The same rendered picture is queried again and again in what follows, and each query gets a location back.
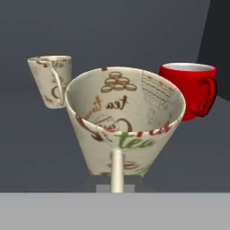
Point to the cream tea-print cup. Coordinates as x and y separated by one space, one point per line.
42 77
90 99

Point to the red mug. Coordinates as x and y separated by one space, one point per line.
185 86

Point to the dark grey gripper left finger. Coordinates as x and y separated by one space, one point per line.
103 184

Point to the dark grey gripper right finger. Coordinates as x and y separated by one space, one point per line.
129 184

